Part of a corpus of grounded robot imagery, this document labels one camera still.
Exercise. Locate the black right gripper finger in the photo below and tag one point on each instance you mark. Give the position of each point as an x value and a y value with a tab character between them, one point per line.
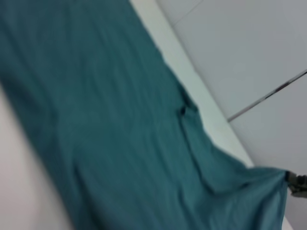
297	183

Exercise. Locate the teal blue shirt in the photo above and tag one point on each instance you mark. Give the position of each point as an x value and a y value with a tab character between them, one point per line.
108	119

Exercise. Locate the silver partition post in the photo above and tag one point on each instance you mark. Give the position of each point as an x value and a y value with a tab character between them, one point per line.
266	95

